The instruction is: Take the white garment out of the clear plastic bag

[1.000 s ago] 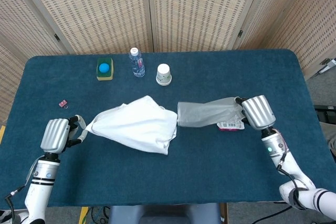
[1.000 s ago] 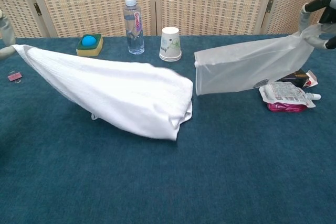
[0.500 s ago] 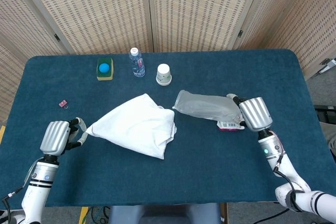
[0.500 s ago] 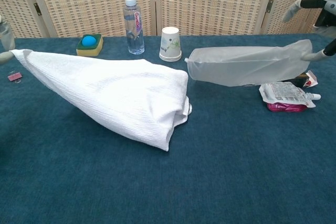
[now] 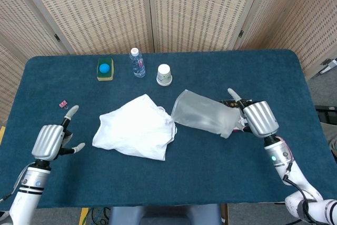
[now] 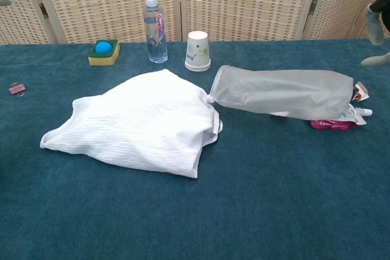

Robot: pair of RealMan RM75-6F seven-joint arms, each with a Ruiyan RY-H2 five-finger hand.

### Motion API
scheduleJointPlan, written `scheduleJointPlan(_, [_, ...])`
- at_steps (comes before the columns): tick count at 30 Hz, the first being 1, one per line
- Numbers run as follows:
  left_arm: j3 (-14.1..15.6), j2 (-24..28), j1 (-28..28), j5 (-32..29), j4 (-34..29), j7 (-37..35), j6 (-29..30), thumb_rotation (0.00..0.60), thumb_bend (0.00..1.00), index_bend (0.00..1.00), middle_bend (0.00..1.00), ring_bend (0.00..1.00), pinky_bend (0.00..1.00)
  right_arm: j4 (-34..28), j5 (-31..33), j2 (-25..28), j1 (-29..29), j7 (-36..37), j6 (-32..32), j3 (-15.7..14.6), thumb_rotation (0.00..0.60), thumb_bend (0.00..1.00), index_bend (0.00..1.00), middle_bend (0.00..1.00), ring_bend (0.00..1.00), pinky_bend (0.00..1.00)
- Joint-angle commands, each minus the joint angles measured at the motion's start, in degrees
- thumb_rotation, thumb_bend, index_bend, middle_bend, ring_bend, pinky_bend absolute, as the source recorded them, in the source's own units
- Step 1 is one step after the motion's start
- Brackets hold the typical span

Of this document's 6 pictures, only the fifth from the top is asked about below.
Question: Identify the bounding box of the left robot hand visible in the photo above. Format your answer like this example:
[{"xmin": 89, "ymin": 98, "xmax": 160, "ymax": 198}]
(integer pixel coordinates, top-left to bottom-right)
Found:
[{"xmin": 31, "ymin": 105, "xmax": 86, "ymax": 161}]

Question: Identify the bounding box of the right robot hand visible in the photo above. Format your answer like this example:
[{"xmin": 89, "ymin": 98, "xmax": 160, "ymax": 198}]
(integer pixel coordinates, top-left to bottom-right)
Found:
[{"xmin": 227, "ymin": 87, "xmax": 280, "ymax": 139}]

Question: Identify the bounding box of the translucent zip plastic bag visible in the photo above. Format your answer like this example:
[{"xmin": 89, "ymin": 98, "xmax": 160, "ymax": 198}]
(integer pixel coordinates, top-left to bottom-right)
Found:
[{"xmin": 170, "ymin": 89, "xmax": 245, "ymax": 139}]

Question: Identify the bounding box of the white plastic bag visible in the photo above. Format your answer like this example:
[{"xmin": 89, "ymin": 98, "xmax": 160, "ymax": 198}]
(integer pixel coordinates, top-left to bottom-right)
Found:
[{"xmin": 92, "ymin": 93, "xmax": 177, "ymax": 162}]

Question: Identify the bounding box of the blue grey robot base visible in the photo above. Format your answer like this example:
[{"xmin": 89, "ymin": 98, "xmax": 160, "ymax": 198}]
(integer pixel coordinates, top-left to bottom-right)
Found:
[{"xmin": 109, "ymin": 205, "xmax": 222, "ymax": 225}]

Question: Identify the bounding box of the spouted drink pouch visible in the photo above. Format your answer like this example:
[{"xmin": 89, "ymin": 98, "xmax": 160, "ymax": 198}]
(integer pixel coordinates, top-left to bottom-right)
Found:
[{"xmin": 231, "ymin": 115, "xmax": 250, "ymax": 133}]

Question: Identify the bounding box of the black snack packet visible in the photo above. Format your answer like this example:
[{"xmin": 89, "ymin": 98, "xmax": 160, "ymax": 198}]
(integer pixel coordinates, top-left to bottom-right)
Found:
[{"xmin": 220, "ymin": 98, "xmax": 254, "ymax": 110}]

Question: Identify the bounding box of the black equipment case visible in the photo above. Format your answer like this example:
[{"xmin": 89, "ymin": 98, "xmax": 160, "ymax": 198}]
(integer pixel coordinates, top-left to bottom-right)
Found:
[{"xmin": 314, "ymin": 105, "xmax": 337, "ymax": 125}]

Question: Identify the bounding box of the yellow green sponge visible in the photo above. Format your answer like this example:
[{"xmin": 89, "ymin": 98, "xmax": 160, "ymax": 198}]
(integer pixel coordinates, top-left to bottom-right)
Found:
[{"xmin": 96, "ymin": 57, "xmax": 115, "ymax": 82}]

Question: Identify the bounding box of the upturned white paper cup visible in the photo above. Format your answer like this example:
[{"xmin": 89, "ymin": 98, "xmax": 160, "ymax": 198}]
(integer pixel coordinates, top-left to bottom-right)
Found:
[{"xmin": 156, "ymin": 63, "xmax": 173, "ymax": 86}]

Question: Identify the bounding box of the clear plastic water bottle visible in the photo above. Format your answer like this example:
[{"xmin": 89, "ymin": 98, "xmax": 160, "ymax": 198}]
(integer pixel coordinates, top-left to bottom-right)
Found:
[{"xmin": 128, "ymin": 47, "xmax": 146, "ymax": 78}]

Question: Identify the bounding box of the blue tablecloth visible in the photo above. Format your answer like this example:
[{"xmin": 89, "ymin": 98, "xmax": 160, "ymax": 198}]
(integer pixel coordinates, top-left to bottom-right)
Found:
[{"xmin": 0, "ymin": 48, "xmax": 337, "ymax": 210}]

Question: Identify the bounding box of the woven folding screen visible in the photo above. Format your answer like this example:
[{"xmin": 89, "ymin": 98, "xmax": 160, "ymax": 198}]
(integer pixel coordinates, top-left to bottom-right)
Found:
[{"xmin": 0, "ymin": 0, "xmax": 337, "ymax": 128}]

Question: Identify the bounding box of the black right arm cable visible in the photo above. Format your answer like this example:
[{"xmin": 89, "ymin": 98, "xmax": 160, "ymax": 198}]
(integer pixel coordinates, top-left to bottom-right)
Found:
[{"xmin": 282, "ymin": 161, "xmax": 318, "ymax": 223}]

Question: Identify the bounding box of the white bracket object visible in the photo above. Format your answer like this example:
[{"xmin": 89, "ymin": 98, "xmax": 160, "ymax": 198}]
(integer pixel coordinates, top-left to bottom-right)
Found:
[{"xmin": 320, "ymin": 58, "xmax": 337, "ymax": 75}]

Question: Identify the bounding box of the floor cable bundle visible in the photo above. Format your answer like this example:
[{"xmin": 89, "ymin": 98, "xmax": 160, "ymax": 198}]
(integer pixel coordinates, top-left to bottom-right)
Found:
[{"xmin": 88, "ymin": 206, "xmax": 111, "ymax": 225}]

